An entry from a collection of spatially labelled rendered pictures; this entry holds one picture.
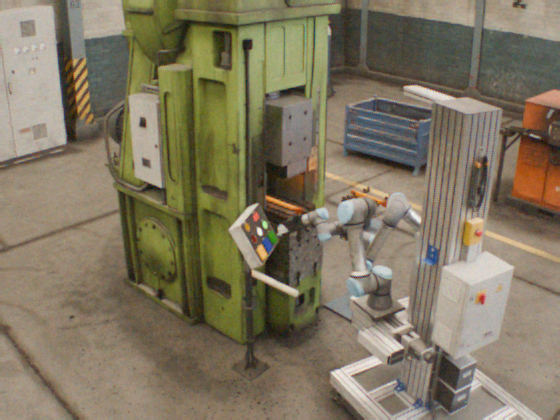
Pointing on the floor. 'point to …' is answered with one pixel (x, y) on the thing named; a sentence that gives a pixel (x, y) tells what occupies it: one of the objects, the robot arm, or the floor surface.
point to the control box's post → (249, 309)
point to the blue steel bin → (388, 130)
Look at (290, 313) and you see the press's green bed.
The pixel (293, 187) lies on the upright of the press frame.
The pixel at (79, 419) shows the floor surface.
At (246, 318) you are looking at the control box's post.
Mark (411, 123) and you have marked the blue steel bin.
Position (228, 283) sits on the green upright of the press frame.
